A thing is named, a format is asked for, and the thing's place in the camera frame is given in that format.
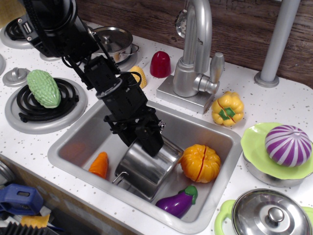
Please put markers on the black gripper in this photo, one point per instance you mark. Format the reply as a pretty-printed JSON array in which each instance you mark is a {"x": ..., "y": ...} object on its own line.
[{"x": 130, "y": 116}]

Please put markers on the stainless steel pot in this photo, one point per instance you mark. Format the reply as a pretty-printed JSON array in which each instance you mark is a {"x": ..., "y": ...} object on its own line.
[{"x": 144, "y": 173}]

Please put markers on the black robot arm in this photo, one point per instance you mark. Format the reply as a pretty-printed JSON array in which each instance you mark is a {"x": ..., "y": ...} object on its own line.
[{"x": 54, "y": 29}]

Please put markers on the stainless steel sink basin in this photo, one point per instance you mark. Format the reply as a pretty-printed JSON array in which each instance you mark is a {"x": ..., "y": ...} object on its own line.
[{"x": 91, "y": 152}]

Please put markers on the small lidded steel pot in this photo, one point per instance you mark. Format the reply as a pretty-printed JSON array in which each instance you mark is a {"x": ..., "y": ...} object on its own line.
[{"x": 117, "y": 42}]

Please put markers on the steel pot lid with knob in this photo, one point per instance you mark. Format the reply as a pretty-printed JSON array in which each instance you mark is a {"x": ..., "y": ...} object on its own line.
[{"x": 269, "y": 212}]

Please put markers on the orange toy carrot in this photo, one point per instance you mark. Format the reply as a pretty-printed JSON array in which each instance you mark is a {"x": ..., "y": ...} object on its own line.
[{"x": 99, "y": 166}]

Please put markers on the yellow toy corn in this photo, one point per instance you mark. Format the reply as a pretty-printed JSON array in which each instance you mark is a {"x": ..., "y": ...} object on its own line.
[{"x": 139, "y": 76}]

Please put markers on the orange toy pumpkin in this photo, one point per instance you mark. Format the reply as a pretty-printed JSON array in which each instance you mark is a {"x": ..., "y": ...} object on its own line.
[{"x": 200, "y": 163}]

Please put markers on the red toy pepper piece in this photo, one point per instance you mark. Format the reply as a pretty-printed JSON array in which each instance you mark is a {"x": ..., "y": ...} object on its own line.
[{"x": 160, "y": 66}]

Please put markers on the purple toy eggplant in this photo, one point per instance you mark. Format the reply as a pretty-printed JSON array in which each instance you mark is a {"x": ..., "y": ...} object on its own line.
[{"x": 179, "y": 204}]

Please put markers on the silver toy faucet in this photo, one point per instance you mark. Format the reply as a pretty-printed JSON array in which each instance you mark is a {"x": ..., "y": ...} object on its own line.
[{"x": 196, "y": 78}]

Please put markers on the yellow toy bell pepper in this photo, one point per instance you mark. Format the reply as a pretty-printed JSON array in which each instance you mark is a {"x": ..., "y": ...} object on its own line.
[{"x": 228, "y": 109}]

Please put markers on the green toy bitter melon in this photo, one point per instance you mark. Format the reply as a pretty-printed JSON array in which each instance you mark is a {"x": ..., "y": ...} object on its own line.
[{"x": 44, "y": 88}]

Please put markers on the light green plate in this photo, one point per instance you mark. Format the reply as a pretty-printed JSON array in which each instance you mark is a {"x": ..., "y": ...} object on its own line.
[{"x": 254, "y": 150}]

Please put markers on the front black coil burner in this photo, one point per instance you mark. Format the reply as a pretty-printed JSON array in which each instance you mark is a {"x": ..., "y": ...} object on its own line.
[{"x": 25, "y": 114}]

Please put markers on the silver stove knob upper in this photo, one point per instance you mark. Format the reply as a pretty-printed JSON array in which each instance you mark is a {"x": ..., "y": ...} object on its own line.
[{"x": 49, "y": 59}]

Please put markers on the silver stove knob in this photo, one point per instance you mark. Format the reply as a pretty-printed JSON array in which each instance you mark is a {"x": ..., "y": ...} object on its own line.
[
  {"x": 16, "y": 77},
  {"x": 49, "y": 59}
]

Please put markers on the steel bowl under plate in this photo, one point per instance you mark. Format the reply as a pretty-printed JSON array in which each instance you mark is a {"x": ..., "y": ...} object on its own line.
[{"x": 271, "y": 180}]

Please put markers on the yellow cloth piece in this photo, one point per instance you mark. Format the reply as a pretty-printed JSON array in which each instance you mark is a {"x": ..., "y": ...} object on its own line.
[{"x": 35, "y": 221}]

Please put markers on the silver stove knob left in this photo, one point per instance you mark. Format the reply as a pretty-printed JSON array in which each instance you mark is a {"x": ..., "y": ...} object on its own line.
[{"x": 16, "y": 77}]

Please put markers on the blue plastic clamp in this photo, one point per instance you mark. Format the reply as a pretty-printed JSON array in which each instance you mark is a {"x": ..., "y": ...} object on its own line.
[{"x": 20, "y": 200}]

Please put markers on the grey vertical pole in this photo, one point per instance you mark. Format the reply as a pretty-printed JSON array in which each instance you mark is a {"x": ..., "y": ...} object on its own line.
[{"x": 268, "y": 77}]

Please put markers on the purple striped toy onion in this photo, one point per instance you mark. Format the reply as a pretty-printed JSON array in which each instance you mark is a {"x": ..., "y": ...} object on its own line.
[{"x": 288, "y": 145}]

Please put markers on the back left coil burner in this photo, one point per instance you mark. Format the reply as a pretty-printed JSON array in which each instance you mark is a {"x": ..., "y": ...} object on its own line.
[{"x": 12, "y": 36}]

